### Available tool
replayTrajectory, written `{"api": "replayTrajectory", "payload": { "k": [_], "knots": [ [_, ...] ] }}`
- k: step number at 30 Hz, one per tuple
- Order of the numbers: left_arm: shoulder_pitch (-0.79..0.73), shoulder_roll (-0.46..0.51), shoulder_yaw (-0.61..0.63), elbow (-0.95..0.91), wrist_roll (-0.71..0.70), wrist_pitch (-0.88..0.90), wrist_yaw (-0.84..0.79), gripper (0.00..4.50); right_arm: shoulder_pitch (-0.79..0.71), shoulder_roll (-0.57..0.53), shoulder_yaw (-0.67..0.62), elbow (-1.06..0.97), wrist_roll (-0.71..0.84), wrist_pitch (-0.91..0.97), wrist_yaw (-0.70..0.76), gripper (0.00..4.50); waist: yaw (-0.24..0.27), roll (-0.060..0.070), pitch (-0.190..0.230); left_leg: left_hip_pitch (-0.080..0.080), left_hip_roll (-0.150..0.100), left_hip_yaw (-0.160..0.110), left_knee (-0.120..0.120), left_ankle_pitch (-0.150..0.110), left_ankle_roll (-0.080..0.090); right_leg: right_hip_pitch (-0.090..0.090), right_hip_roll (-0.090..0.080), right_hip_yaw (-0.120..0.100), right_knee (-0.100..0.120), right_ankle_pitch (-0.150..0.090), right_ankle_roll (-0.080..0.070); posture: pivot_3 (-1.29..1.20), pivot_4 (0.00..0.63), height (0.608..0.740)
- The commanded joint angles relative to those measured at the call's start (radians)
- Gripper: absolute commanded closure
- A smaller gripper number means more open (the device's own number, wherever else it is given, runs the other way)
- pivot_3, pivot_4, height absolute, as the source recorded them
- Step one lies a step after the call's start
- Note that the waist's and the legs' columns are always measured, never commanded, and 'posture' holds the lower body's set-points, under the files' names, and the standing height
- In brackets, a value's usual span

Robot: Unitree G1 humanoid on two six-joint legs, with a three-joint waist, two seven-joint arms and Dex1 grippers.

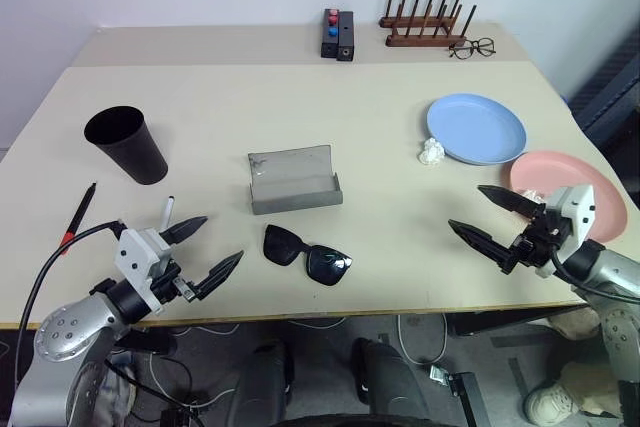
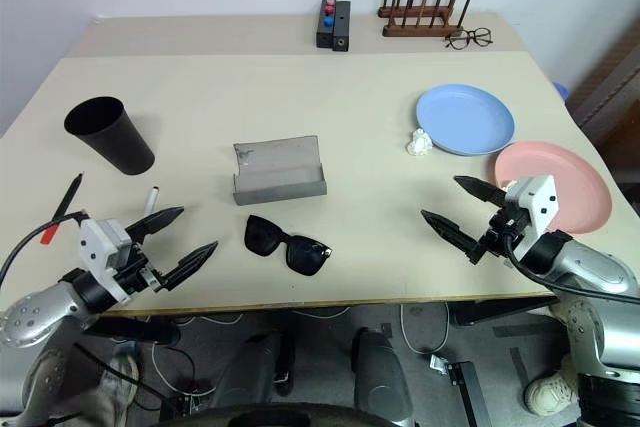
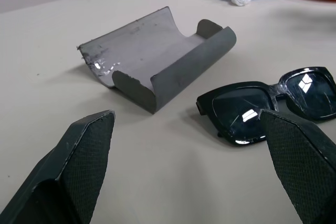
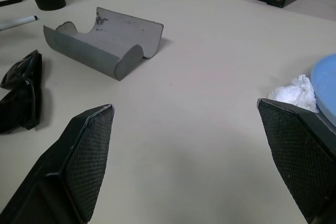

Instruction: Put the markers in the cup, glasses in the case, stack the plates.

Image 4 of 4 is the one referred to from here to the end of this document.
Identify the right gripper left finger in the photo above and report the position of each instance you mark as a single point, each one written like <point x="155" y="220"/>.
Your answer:
<point x="84" y="161"/>

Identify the black sunglasses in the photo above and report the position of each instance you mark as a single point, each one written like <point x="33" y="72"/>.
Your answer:
<point x="23" y="98"/>

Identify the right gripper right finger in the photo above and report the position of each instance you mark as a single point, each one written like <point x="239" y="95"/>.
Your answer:
<point x="296" y="150"/>

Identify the black pen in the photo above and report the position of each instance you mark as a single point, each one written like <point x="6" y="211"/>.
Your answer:
<point x="10" y="2"/>

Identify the white marker pen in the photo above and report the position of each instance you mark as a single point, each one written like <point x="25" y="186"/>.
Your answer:
<point x="18" y="22"/>

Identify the blue plate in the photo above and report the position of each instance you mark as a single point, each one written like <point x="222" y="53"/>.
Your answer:
<point x="326" y="82"/>

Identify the white crumpled tissue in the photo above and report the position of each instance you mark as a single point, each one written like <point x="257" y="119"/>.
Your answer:
<point x="294" y="93"/>

